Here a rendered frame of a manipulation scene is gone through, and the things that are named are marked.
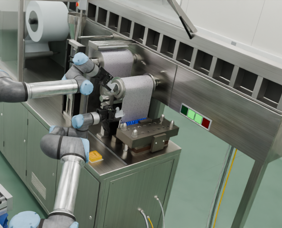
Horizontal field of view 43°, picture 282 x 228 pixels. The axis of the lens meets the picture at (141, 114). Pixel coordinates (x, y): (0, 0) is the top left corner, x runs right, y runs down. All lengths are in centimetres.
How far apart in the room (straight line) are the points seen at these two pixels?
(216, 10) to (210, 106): 302
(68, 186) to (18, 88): 51
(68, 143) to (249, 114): 96
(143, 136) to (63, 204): 81
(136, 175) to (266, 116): 85
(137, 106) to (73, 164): 80
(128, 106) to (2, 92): 84
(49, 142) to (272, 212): 254
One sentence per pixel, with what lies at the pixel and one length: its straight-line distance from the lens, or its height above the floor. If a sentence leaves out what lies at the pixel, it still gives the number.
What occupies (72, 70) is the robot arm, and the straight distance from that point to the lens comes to 198.
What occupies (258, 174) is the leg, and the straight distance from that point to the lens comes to 223.
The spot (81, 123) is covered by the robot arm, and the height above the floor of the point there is 111.
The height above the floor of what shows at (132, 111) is 110.
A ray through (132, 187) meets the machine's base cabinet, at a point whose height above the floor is 71.
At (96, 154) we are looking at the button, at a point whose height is 92.
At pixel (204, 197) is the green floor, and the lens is 356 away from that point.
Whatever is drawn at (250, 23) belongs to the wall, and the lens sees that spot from 471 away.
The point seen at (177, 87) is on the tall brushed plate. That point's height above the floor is 130.
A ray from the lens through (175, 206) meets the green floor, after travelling 334.
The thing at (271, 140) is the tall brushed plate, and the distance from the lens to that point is 194.
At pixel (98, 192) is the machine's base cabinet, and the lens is 213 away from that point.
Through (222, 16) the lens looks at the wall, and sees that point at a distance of 496.
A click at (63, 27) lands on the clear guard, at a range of 303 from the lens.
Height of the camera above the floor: 209
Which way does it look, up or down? 26 degrees down
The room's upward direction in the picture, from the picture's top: 10 degrees clockwise
